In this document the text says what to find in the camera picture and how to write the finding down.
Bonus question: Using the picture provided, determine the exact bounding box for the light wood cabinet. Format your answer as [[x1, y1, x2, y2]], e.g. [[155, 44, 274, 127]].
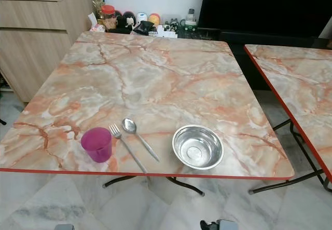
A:
[[0, 0, 95, 103]]

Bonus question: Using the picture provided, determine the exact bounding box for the purple plastic cup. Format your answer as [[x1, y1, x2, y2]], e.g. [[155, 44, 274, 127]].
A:
[[81, 127, 113, 164]]

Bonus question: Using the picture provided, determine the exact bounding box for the silver metal spoon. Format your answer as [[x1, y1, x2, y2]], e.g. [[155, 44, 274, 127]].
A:
[[122, 118, 160, 163]]

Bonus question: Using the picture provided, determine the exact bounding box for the silver metal fork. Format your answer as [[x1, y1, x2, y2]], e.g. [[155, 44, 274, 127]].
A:
[[109, 124, 148, 174]]

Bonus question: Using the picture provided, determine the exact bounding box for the red lid plastic jar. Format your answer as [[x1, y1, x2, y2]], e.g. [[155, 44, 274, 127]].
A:
[[101, 5, 116, 31]]

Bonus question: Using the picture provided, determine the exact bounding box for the marble pattern folding table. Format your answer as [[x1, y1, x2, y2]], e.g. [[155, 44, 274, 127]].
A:
[[0, 31, 295, 196], [244, 44, 332, 195]]

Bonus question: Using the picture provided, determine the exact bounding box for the orange round toy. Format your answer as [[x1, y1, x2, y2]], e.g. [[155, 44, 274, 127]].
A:
[[148, 13, 161, 26]]

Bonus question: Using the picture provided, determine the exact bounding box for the stainless steel bowl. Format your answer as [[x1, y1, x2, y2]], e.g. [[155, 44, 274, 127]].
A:
[[172, 124, 224, 170]]

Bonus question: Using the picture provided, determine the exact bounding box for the green white bottle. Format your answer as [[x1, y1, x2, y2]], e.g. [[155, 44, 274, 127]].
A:
[[181, 8, 198, 37]]

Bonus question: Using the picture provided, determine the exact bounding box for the black television screen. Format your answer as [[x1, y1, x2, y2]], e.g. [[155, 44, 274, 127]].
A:
[[197, 0, 332, 38]]

